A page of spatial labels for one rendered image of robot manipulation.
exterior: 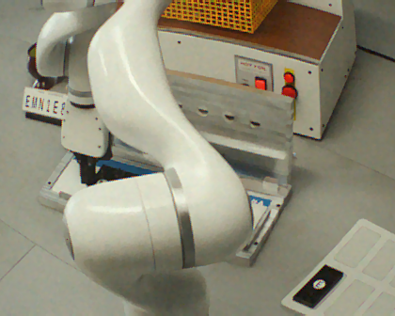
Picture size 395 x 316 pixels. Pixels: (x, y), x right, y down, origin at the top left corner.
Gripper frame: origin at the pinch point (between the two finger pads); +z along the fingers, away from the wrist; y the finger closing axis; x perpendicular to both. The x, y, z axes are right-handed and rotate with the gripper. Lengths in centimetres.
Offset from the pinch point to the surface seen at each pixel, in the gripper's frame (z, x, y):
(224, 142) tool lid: -6.8, 10.5, 22.3
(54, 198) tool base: 4.0, -6.6, -4.7
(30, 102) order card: -2.1, 17.2, -26.1
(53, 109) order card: -1.5, 17.1, -19.1
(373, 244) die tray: 3, 4, 58
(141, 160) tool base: 0.7, 10.2, 6.5
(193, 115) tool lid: -10.7, 10.4, 16.3
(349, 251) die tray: 4, 1, 53
